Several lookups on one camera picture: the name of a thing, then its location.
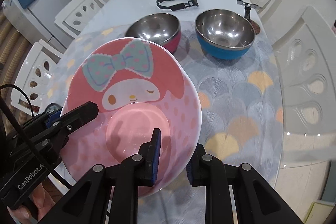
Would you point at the black plastic clamp tool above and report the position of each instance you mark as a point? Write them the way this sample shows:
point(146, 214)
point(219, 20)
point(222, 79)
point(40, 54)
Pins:
point(168, 6)

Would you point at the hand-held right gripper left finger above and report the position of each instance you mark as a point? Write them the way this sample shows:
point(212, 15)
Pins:
point(156, 155)

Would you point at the person's left hand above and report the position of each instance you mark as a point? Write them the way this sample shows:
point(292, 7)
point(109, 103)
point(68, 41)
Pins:
point(44, 195)

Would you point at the fan patterned table mat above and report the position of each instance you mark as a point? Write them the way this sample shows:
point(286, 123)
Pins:
point(236, 98)

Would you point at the blue steel bowl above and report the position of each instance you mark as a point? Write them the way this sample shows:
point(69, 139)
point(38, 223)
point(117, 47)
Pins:
point(225, 29)

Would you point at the brown coaster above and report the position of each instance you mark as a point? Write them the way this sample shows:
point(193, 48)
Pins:
point(256, 27)

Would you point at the black phone stand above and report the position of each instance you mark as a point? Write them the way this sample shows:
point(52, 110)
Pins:
point(246, 12)

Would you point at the red steel bowl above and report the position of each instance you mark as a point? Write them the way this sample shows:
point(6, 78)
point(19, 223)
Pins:
point(155, 27)

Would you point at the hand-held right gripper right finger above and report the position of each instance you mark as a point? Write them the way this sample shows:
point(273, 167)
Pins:
point(189, 170)

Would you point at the pale yellow box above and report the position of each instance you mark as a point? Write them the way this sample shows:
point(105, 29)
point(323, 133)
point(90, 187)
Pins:
point(319, 213)

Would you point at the white fridge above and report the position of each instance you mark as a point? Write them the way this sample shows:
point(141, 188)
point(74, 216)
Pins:
point(44, 22)

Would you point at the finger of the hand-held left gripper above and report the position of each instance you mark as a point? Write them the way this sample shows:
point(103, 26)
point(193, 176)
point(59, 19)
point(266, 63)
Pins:
point(53, 117)
point(78, 115)

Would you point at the pink cartoon bowl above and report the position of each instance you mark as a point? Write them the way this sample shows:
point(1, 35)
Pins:
point(131, 82)

